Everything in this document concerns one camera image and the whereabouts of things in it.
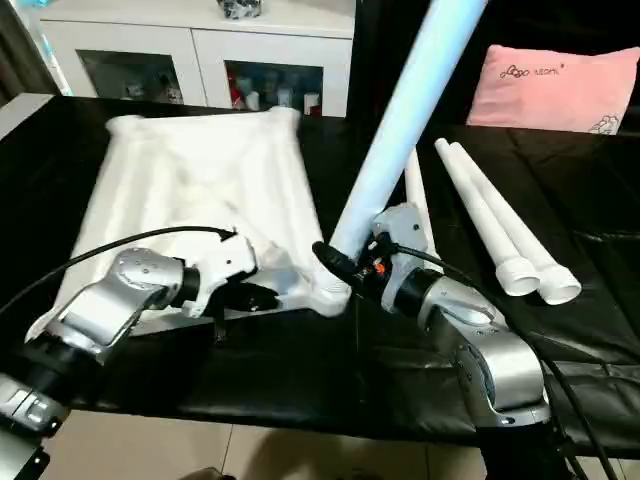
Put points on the white plastic table top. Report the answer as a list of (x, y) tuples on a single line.
[(200, 190)]

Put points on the white plastic table leg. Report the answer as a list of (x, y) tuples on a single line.
[(520, 220), (485, 215), (400, 130), (417, 200)]

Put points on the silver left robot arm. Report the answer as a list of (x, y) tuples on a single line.
[(100, 300)]

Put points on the black work mat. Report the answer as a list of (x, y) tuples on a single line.
[(300, 380)]

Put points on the white glass-door cabinet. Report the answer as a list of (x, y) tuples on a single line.
[(180, 45)]

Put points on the pink pillow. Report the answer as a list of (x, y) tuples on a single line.
[(560, 90)]

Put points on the small black white trinket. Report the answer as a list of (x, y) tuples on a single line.
[(242, 8)]

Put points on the dark grey curtain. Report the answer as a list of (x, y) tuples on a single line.
[(20, 45)]

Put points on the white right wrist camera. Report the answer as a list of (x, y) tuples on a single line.
[(402, 230)]

